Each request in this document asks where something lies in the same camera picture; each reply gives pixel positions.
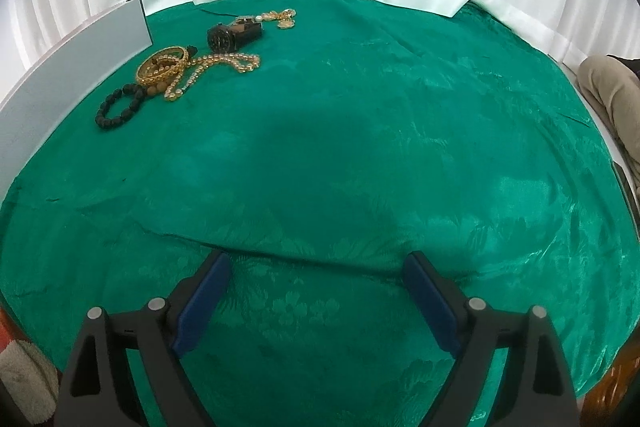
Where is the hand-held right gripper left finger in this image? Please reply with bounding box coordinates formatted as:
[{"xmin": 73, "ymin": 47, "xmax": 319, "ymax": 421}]
[{"xmin": 52, "ymin": 251, "xmax": 233, "ymax": 427}]

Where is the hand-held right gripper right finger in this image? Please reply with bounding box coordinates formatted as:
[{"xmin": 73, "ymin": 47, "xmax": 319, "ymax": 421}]
[{"xmin": 402, "ymin": 251, "xmax": 583, "ymax": 427}]

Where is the brown wooden bead bracelet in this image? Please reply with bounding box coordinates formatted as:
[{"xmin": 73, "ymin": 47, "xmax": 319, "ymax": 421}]
[{"xmin": 142, "ymin": 57, "xmax": 176, "ymax": 98}]

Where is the black bead bracelet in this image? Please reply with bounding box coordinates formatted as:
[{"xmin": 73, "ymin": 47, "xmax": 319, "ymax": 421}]
[{"xmin": 95, "ymin": 83, "xmax": 147, "ymax": 130}]

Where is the gold bangles stack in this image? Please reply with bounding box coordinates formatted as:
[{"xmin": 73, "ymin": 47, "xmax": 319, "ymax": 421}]
[{"xmin": 136, "ymin": 47, "xmax": 192, "ymax": 88}]

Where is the gold pearl bead necklace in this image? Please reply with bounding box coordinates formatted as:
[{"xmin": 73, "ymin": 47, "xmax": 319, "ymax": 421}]
[{"xmin": 164, "ymin": 53, "xmax": 262, "ymax": 104}]

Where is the black wrist watch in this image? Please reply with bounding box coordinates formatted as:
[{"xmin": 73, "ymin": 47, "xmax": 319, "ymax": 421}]
[{"xmin": 207, "ymin": 18, "xmax": 263, "ymax": 52}]

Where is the light blue jewelry box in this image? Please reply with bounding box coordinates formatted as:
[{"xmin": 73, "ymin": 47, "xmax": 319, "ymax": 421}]
[{"xmin": 0, "ymin": 0, "xmax": 153, "ymax": 188}]

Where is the gold chain lattice pendant necklace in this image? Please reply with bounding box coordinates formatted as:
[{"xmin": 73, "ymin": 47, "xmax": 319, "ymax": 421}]
[{"xmin": 237, "ymin": 8, "xmax": 297, "ymax": 25}]

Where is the green patterned tablecloth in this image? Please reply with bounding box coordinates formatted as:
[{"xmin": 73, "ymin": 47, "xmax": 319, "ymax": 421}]
[{"xmin": 0, "ymin": 0, "xmax": 640, "ymax": 427}]

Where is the white towel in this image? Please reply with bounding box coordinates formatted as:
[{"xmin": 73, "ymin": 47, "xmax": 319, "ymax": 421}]
[{"xmin": 0, "ymin": 339, "xmax": 58, "ymax": 427}]

